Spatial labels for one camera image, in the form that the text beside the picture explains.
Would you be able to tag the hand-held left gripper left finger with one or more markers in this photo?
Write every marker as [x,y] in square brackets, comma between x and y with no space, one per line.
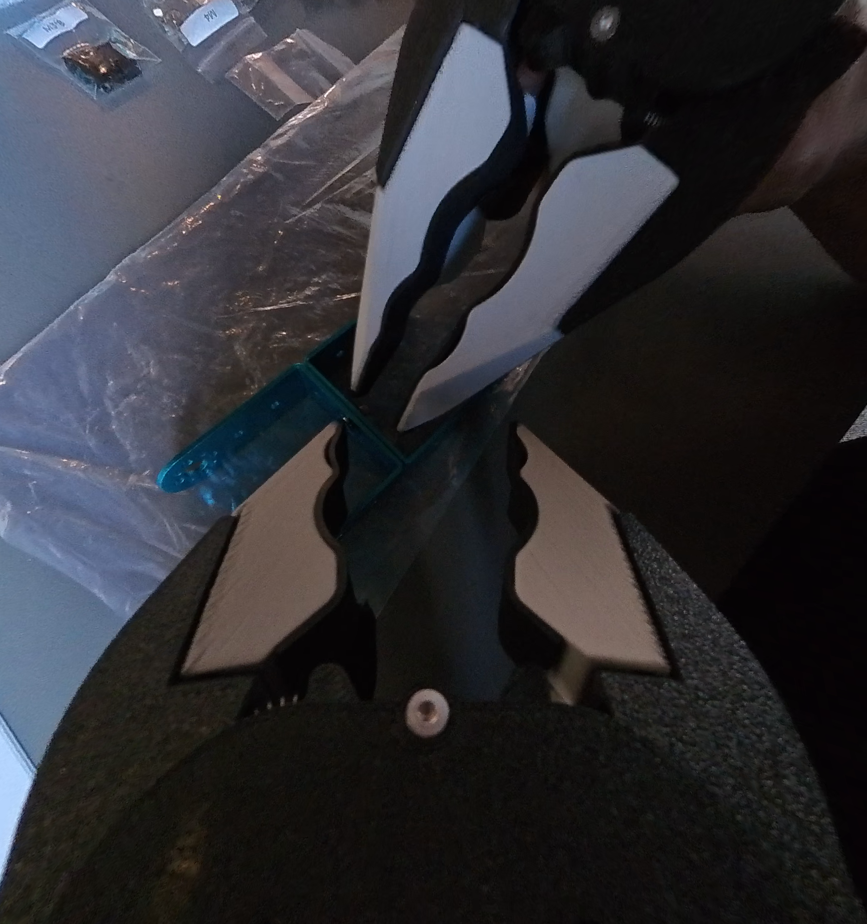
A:
[274,577]

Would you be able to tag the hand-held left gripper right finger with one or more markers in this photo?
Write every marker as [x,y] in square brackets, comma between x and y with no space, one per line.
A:
[592,585]

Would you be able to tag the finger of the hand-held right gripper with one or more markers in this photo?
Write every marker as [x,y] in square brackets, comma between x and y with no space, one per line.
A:
[585,238]
[433,144]

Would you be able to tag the large clear plastic bag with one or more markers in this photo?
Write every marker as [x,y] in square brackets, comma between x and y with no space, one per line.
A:
[151,325]

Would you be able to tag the grey desk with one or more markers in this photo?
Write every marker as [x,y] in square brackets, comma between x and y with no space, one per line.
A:
[43,180]

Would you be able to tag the person's right hand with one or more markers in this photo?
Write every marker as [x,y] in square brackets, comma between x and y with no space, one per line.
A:
[837,144]

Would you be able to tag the pile of small hardware bags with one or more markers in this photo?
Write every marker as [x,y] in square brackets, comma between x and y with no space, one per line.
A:
[281,72]

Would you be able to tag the small bag of black screws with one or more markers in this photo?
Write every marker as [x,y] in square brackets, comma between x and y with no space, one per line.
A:
[101,61]

